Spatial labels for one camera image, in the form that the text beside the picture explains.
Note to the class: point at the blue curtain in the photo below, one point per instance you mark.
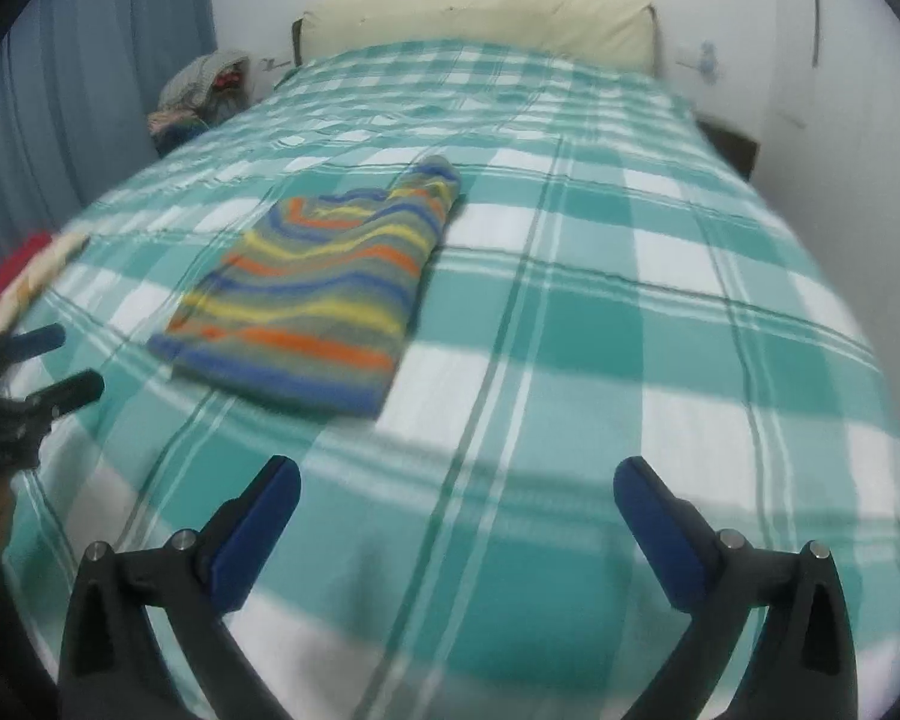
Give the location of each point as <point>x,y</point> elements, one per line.
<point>67,90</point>

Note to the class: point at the dark wooden nightstand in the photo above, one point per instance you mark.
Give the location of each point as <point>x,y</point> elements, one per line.
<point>729,142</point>

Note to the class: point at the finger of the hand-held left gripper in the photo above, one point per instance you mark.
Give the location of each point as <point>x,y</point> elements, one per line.
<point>67,392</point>
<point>41,340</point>

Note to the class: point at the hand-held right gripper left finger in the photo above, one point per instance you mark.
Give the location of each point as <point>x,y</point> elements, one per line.
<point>259,532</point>

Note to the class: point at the teal checked bed sheet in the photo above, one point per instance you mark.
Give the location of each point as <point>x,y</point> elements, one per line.
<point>570,360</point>

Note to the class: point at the cream pillow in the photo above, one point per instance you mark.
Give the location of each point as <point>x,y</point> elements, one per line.
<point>487,19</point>

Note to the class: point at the pile of mixed clothes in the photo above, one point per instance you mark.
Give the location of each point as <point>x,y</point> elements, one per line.
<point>202,94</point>

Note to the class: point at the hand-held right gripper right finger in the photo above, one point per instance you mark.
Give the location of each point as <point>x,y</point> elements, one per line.
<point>660,532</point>

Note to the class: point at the multicoloured striped small shirt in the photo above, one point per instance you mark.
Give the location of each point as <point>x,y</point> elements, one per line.
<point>322,292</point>

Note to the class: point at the red and white cloth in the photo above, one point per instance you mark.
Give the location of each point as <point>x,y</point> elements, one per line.
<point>19,277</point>

